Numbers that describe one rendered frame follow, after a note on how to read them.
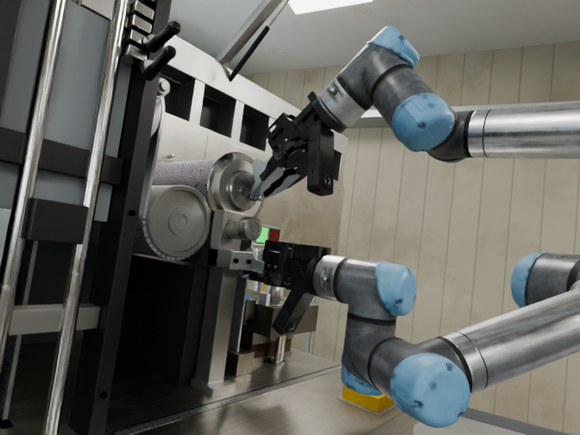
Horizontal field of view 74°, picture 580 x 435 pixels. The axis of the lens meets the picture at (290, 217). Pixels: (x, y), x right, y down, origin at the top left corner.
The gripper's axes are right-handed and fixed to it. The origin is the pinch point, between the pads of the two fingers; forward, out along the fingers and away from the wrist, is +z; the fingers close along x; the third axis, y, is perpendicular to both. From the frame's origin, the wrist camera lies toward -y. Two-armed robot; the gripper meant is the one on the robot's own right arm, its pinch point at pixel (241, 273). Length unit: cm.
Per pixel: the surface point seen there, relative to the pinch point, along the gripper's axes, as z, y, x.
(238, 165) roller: -3.4, 20.4, 7.8
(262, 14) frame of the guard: 17, 68, -12
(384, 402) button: -29.5, -17.8, -8.8
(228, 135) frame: 32, 38, -18
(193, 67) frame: 31, 51, -2
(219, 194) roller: -3.4, 14.1, 11.4
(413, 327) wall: 67, -47, -279
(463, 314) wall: 31, -30, -287
